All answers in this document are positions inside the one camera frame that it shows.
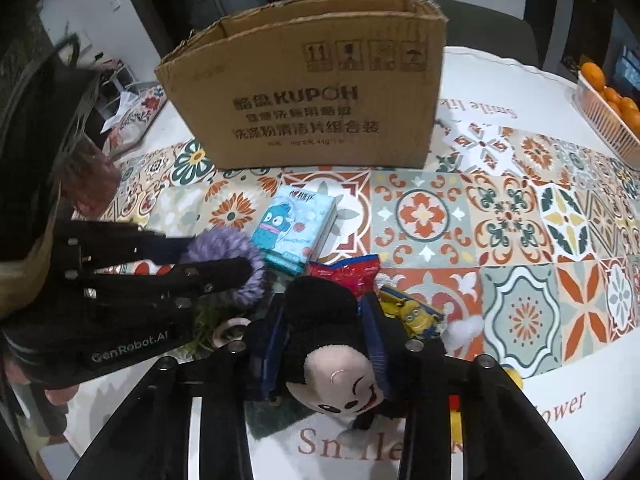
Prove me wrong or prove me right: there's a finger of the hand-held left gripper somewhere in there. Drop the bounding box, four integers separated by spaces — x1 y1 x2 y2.
52 220 172 275
87 256 254 310

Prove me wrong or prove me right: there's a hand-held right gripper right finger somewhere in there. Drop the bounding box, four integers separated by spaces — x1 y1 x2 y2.
359 294 573 480

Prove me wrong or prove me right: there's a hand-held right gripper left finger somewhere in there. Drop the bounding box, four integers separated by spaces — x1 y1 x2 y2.
67 310 291 480

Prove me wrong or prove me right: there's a purple fuzzy pompom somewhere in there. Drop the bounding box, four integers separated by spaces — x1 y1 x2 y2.
179 226 268 308

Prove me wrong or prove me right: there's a black mouse plush toy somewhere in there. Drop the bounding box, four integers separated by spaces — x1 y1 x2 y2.
247 275 466 433

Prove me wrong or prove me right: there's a person's left hand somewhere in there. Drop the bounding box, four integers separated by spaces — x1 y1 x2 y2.
44 385 76 407

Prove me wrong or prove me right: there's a yellow cartoon packet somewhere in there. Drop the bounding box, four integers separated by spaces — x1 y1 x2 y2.
377 284 446 338

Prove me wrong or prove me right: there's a reddish brown object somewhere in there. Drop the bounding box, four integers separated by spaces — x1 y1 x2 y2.
70 150 122 213

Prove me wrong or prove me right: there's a red snack packet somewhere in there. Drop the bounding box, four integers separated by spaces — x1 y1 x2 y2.
305 254 382 306

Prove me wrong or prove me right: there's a white fluffy pompom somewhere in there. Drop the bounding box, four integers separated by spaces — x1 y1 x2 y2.
442 316 485 356

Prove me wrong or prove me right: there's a blue cartoon tissue pack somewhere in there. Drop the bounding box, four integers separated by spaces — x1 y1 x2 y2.
250 185 337 276

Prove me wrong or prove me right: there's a floral printed bag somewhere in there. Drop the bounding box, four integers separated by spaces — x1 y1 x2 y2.
107 85 168 148

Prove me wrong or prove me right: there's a dark bag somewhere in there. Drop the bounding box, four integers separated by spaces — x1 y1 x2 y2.
0 35 101 261

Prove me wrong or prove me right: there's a patterned tile-print tablecloth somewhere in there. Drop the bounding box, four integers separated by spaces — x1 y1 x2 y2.
37 45 640 480

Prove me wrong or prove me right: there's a brown cardboard box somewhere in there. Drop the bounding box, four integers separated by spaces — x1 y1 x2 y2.
154 0 447 171

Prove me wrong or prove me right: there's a white plastic basket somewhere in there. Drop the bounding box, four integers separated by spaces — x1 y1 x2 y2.
572 70 640 171

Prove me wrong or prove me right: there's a dark grey chair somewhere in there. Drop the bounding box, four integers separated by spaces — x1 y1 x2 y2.
425 0 541 68

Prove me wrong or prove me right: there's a beige wooden ring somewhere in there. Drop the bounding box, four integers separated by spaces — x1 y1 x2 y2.
212 317 251 351

